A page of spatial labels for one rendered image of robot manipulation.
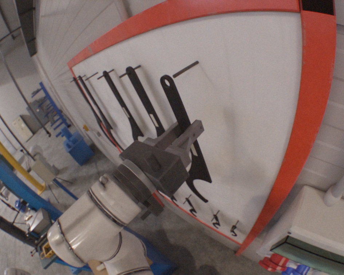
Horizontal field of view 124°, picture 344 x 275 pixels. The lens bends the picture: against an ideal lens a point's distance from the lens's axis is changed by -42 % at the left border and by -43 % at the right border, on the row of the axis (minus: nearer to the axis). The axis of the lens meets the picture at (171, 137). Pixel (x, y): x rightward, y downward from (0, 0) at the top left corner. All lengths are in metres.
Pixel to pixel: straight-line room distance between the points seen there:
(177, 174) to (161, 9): 0.33
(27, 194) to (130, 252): 2.40
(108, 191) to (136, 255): 0.16
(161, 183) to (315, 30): 0.31
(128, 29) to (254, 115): 0.39
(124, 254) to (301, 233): 0.40
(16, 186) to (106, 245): 2.37
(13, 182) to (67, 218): 2.32
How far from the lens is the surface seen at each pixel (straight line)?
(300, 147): 0.36
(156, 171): 0.23
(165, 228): 2.58
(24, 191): 2.63
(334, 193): 0.48
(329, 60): 0.28
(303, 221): 0.46
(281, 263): 0.71
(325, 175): 0.48
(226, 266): 2.34
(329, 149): 0.42
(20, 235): 3.27
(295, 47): 0.28
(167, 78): 0.28
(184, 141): 0.29
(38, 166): 2.62
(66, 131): 4.76
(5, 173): 2.52
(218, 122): 0.41
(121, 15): 0.51
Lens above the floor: 2.34
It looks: 39 degrees down
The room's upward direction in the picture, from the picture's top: 21 degrees counter-clockwise
